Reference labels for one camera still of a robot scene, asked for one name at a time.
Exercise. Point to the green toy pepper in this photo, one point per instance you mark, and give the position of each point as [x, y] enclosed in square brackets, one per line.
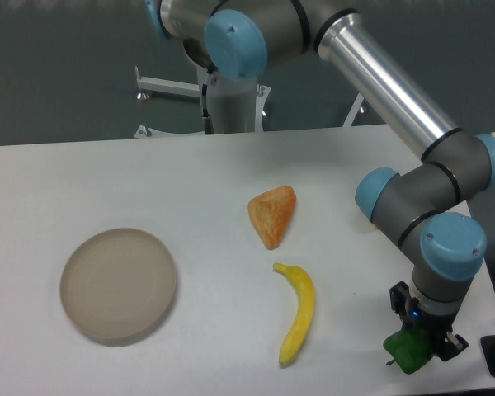
[410, 349]

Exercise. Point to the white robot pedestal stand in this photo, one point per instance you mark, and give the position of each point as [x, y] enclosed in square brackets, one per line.
[226, 106]

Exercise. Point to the yellow toy banana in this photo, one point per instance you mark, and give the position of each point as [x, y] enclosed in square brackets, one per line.
[304, 288]

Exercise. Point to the orange toy pastry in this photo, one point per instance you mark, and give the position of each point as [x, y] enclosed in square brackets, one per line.
[270, 214]

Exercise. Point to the beige round plate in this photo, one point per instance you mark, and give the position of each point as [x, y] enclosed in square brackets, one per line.
[118, 286]

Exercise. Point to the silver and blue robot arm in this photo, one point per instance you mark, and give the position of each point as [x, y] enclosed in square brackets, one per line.
[240, 40]

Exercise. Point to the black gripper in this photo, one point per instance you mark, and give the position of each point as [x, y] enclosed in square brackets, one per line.
[437, 317]

